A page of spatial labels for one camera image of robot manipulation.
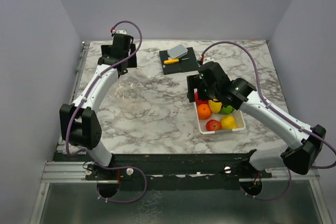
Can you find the clear zip top bag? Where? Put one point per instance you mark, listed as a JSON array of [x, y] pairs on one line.
[[128, 88]]

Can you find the yellow toy pear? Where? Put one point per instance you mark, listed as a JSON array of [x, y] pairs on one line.
[[228, 122]]

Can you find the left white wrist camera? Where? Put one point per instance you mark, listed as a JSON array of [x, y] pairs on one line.
[[123, 32]]

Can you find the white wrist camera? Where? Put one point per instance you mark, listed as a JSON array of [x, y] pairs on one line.
[[207, 59], [123, 32]]

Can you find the black cutting board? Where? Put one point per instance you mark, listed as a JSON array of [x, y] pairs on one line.
[[188, 64]]

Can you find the green toy fruit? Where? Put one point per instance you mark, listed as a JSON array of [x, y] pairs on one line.
[[226, 109]]

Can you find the grey white rectangular box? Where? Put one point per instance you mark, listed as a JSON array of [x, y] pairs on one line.
[[177, 51]]

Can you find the yellow handled knife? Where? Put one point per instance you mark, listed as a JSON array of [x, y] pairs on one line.
[[172, 61]]

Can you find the orange toy fruit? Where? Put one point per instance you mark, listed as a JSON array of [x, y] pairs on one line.
[[204, 112]]

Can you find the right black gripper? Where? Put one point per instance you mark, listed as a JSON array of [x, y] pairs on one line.
[[194, 81]]

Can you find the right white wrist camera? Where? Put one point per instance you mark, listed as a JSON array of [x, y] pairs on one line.
[[207, 59]]

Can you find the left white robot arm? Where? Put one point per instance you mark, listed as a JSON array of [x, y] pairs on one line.
[[80, 127]]

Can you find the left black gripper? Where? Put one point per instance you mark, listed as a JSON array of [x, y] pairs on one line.
[[106, 49]]

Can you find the yellow toy mango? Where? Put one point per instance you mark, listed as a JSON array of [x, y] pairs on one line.
[[215, 105]]

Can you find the white perforated plastic basket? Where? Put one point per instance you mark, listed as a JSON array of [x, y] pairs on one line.
[[213, 116]]

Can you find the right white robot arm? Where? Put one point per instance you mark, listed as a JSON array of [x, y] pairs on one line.
[[303, 142]]

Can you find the red toy apple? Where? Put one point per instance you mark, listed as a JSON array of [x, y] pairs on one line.
[[198, 101]]

